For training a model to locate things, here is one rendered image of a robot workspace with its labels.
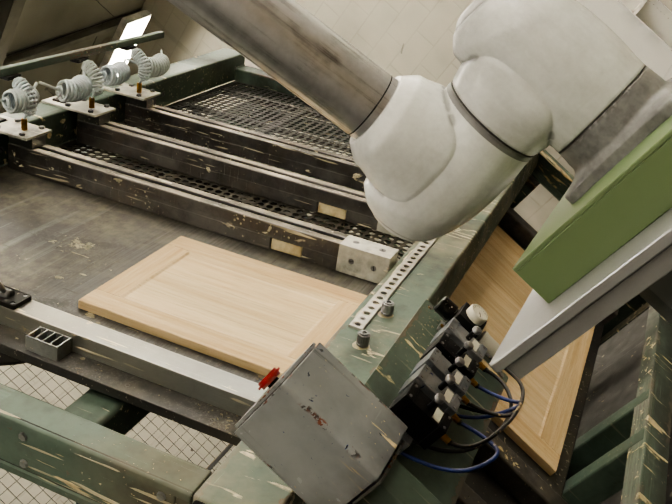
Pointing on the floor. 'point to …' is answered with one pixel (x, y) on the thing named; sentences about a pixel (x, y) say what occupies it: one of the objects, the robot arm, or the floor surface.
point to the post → (399, 489)
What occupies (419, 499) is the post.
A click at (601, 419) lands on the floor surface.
